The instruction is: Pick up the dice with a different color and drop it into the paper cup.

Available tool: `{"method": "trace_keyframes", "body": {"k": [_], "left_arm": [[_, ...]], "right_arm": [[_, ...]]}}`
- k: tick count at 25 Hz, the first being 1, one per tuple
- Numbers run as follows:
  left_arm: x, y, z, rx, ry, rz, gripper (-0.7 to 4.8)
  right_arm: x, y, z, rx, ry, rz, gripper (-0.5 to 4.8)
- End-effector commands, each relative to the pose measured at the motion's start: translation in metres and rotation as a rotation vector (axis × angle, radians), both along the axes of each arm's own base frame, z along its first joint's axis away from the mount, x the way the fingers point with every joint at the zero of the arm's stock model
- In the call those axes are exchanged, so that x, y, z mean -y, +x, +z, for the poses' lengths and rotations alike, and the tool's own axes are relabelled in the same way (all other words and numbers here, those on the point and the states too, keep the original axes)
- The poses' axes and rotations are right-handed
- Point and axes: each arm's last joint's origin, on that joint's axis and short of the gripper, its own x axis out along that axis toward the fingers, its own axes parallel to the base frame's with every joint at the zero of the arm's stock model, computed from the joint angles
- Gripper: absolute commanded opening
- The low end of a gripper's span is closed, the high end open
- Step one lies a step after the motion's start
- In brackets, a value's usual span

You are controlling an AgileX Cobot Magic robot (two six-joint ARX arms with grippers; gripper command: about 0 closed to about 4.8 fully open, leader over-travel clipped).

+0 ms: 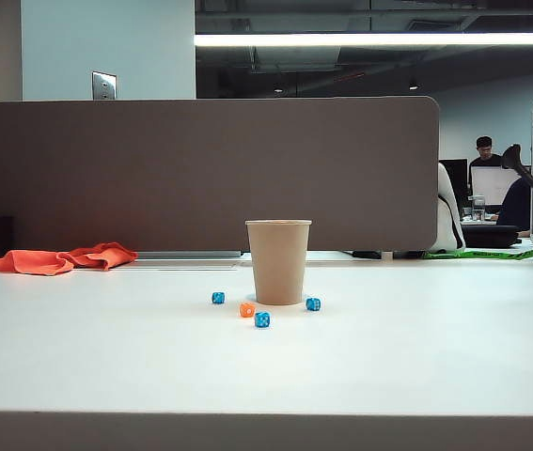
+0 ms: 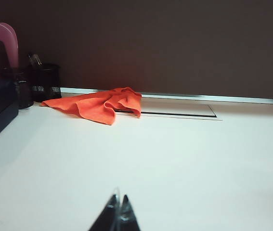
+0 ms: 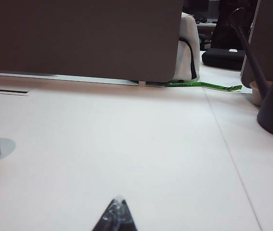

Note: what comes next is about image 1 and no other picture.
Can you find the orange die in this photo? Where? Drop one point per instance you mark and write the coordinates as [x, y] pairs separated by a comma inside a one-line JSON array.
[[247, 310]]

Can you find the seated person in blue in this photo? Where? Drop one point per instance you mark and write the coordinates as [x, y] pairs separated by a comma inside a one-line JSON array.
[[517, 206]]

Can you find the brown paper cup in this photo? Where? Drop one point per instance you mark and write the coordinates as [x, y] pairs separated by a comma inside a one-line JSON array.
[[277, 263]]

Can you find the white rounded object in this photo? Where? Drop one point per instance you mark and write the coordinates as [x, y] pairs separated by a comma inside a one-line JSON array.
[[447, 221]]

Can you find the long ceiling light strip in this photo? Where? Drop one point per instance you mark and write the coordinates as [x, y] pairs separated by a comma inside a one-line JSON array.
[[365, 39]]

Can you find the clear glass jar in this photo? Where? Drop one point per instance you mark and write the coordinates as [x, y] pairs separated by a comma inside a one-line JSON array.
[[477, 209]]

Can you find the wide grey desk partition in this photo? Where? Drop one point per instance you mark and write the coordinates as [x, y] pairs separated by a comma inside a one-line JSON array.
[[153, 174]]

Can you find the orange cloth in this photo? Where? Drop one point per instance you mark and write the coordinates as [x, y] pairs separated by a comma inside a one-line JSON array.
[[36, 263]]

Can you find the black monitor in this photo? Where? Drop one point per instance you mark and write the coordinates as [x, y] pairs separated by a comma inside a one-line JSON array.
[[459, 176]]

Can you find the blue die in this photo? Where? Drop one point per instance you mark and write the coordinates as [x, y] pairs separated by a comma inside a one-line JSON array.
[[313, 304], [217, 298], [261, 320]]

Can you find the white lit monitor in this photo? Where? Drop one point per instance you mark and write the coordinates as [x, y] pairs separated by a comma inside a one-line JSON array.
[[491, 185]]

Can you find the green tape strip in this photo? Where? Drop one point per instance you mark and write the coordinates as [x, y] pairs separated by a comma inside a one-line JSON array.
[[482, 254]]

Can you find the standing person in black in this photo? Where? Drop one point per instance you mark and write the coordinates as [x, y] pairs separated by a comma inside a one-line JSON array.
[[484, 149]]

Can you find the small black flat item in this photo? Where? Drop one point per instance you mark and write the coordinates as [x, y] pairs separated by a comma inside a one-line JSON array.
[[367, 254]]

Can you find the metal wall switch plate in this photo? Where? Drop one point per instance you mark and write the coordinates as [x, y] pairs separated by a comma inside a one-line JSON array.
[[104, 85]]

